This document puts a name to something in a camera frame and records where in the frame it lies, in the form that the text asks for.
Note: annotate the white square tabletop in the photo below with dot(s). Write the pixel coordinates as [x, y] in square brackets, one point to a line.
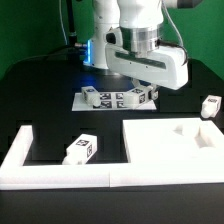
[173, 139]

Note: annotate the white U-shaped fence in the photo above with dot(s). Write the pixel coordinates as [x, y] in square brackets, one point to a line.
[15, 175]

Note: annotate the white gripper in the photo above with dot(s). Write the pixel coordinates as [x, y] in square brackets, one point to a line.
[165, 66]

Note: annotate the white tag sheet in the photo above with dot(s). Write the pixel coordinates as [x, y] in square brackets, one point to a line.
[109, 101]

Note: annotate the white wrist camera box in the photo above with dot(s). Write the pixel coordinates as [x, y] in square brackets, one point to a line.
[114, 36]

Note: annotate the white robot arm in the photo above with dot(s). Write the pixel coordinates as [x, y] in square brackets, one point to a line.
[127, 40]

